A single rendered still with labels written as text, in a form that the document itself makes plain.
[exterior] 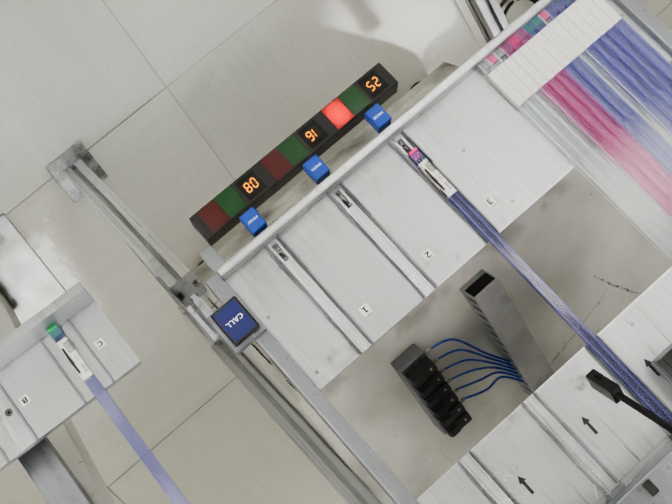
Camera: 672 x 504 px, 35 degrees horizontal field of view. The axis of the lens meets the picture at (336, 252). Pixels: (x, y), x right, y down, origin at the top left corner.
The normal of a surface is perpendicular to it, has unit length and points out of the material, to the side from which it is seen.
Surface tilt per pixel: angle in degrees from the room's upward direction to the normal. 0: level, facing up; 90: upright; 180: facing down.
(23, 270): 0
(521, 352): 0
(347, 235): 44
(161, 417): 0
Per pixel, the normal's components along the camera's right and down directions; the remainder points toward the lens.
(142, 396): 0.44, 0.32
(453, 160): -0.02, -0.25
